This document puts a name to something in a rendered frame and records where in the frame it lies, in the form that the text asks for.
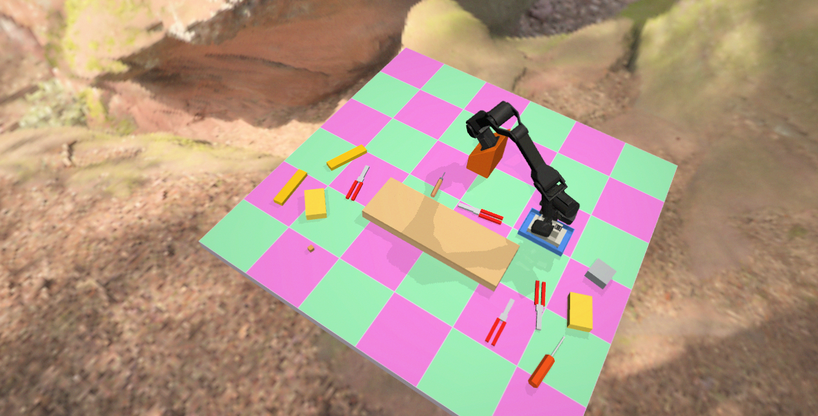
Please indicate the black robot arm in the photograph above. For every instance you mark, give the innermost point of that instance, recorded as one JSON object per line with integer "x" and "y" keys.
{"x": 545, "y": 177}

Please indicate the tan wooden panel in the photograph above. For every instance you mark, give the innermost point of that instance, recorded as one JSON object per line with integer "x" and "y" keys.
{"x": 450, "y": 237}

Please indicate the orange-handled awl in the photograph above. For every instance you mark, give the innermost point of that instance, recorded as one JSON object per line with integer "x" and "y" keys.
{"x": 544, "y": 366}

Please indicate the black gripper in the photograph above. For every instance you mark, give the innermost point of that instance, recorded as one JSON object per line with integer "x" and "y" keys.
{"x": 545, "y": 227}

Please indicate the blue rectangular tray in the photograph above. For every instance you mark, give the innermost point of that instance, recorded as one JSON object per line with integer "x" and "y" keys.
{"x": 558, "y": 251}

